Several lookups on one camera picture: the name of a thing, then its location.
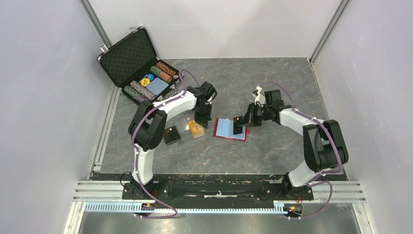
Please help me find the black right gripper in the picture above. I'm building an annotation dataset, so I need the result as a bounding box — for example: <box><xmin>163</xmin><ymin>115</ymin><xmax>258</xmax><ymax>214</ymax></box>
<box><xmin>238</xmin><ymin>102</ymin><xmax>272</xmax><ymax>127</ymax></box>

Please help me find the black credit card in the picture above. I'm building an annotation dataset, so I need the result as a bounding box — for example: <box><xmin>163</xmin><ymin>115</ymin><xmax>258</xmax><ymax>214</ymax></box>
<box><xmin>233</xmin><ymin>116</ymin><xmax>244</xmax><ymax>135</ymax></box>

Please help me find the clear plastic card box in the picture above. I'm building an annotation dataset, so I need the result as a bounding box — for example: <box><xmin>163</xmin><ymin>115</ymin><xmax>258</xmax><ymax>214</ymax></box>
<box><xmin>167</xmin><ymin>118</ymin><xmax>195</xmax><ymax>143</ymax></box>

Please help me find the red leather card holder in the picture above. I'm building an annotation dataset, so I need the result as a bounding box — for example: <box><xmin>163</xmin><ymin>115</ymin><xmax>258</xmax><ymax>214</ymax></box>
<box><xmin>213</xmin><ymin>118</ymin><xmax>249</xmax><ymax>141</ymax></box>

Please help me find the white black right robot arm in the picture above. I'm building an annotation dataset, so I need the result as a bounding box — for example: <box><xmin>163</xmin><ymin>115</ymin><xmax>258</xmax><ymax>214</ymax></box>
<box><xmin>234</xmin><ymin>86</ymin><xmax>349</xmax><ymax>199</ymax></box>

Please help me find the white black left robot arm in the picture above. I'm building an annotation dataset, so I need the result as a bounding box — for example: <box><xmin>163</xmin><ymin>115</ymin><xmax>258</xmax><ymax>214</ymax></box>
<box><xmin>128</xmin><ymin>81</ymin><xmax>217</xmax><ymax>199</ymax></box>

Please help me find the orange card stack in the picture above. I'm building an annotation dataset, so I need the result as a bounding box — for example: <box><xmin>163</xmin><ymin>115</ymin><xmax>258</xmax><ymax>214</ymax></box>
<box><xmin>188</xmin><ymin>120</ymin><xmax>205</xmax><ymax>138</ymax></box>

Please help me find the black card stack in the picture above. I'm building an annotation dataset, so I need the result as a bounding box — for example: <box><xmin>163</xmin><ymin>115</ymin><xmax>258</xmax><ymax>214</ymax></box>
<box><xmin>163</xmin><ymin>126</ymin><xmax>182</xmax><ymax>145</ymax></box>

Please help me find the blue playing card deck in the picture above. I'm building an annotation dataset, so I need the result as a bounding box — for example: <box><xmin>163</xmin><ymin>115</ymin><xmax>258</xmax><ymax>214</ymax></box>
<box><xmin>146</xmin><ymin>78</ymin><xmax>169</xmax><ymax>96</ymax></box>

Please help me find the red poker chip row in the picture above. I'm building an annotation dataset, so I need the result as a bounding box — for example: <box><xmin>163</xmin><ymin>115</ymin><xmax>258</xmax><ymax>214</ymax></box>
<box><xmin>158</xmin><ymin>71</ymin><xmax>172</xmax><ymax>83</ymax></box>

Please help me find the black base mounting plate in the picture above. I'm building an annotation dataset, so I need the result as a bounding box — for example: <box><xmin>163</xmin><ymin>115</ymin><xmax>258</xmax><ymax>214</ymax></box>
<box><xmin>122</xmin><ymin>174</ymin><xmax>314</xmax><ymax>209</ymax></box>

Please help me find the purple grey poker chip row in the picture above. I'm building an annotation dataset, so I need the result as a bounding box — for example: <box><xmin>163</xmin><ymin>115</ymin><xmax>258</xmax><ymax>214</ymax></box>
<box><xmin>130</xmin><ymin>81</ymin><xmax>156</xmax><ymax>101</ymax></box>

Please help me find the brown poker chip row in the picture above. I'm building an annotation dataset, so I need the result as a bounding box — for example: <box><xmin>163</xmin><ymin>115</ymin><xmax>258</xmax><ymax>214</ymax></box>
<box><xmin>156</xmin><ymin>61</ymin><xmax>177</xmax><ymax>77</ymax></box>

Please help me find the blue dealer chip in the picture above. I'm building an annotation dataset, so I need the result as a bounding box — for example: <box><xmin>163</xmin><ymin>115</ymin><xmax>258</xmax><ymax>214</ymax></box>
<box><xmin>146</xmin><ymin>74</ymin><xmax>154</xmax><ymax>81</ymax></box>

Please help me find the yellow dealer chip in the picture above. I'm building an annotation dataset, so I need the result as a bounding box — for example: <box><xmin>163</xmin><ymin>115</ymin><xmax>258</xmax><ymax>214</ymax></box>
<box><xmin>140</xmin><ymin>78</ymin><xmax>150</xmax><ymax>87</ymax></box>

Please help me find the green purple poker chip row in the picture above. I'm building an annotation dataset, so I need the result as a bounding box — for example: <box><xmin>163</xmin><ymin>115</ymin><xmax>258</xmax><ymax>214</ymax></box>
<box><xmin>123</xmin><ymin>85</ymin><xmax>150</xmax><ymax>105</ymax></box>

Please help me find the black aluminium poker chip case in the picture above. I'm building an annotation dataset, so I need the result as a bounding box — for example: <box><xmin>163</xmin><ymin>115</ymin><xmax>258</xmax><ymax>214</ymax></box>
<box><xmin>96</xmin><ymin>26</ymin><xmax>180</xmax><ymax>104</ymax></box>

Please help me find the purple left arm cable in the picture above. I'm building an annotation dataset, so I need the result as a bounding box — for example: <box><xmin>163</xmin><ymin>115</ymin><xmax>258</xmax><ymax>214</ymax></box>
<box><xmin>131</xmin><ymin>69</ymin><xmax>201</xmax><ymax>219</ymax></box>

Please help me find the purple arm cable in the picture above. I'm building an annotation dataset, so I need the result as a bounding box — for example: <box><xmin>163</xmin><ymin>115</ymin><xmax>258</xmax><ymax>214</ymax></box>
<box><xmin>258</xmin><ymin>81</ymin><xmax>344</xmax><ymax>220</ymax></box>
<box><xmin>131</xmin><ymin>69</ymin><xmax>201</xmax><ymax>219</ymax></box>

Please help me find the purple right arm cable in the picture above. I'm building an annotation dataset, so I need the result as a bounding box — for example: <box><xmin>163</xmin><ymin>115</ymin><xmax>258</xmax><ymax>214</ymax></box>
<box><xmin>258</xmin><ymin>81</ymin><xmax>344</xmax><ymax>220</ymax></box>

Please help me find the aluminium slotted rail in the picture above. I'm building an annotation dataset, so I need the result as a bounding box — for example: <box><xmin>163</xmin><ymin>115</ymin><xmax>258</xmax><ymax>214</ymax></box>
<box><xmin>84</xmin><ymin>202</ymin><xmax>301</xmax><ymax>215</ymax></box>

